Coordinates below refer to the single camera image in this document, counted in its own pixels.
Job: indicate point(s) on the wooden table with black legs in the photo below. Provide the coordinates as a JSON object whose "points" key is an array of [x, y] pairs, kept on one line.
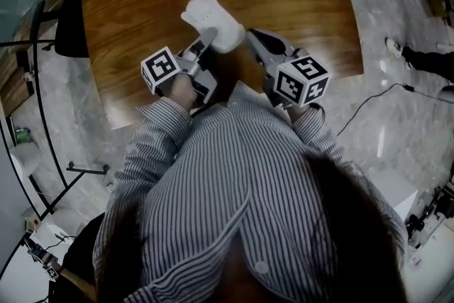
{"points": [[142, 10]]}

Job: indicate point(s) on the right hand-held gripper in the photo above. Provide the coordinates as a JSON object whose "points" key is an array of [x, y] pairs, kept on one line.
{"points": [[301, 81]]}

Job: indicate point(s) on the person's right forearm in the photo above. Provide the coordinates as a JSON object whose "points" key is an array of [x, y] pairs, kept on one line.
{"points": [[319, 138]]}

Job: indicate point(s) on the person's striped shirt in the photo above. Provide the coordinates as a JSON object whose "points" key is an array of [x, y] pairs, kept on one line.
{"points": [[227, 170]]}

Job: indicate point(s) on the black chair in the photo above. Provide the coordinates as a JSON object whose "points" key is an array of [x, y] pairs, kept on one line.
{"points": [[71, 28]]}

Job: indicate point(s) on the person's left forearm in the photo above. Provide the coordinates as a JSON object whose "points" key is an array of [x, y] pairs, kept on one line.
{"points": [[159, 131]]}

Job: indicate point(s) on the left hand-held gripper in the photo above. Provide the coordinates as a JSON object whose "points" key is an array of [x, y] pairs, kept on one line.
{"points": [[161, 67]]}

